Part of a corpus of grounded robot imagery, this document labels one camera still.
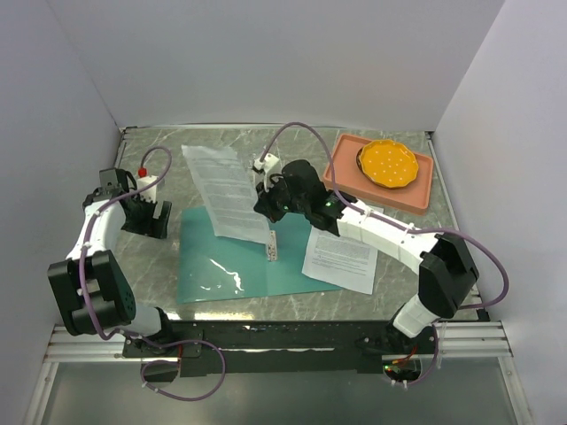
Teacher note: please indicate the metal folder clip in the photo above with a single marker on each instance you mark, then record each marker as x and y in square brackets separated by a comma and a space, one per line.
[271, 247]

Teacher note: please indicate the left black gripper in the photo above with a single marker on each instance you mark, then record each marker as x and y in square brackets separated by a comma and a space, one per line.
[151, 227]

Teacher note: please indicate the pink rectangular tray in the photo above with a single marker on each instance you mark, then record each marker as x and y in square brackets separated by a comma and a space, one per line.
[344, 174]

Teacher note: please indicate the printed paper sheet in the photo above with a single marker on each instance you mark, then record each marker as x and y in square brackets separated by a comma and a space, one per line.
[340, 261]
[227, 192]

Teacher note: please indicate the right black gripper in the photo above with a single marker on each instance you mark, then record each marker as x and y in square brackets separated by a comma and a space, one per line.
[265, 204]

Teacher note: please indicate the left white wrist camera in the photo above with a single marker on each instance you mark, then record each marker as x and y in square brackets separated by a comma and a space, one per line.
[147, 185]

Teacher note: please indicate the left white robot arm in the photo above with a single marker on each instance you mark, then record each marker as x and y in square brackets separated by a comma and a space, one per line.
[92, 293]

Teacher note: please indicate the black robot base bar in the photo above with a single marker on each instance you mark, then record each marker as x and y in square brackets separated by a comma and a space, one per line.
[202, 348]

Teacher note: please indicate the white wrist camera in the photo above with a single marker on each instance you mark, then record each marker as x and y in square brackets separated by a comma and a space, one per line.
[147, 185]
[270, 164]

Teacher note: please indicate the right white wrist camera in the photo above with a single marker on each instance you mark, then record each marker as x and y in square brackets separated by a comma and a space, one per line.
[270, 164]

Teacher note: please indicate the orange dotted plate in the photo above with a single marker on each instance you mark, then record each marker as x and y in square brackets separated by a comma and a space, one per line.
[388, 164]

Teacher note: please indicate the aluminium frame rail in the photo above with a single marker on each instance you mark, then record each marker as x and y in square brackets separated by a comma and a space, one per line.
[466, 340]

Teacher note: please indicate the teal file folder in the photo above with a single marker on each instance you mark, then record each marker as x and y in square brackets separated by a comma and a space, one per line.
[213, 268]

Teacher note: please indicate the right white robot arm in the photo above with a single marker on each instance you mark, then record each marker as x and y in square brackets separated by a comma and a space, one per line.
[442, 262]

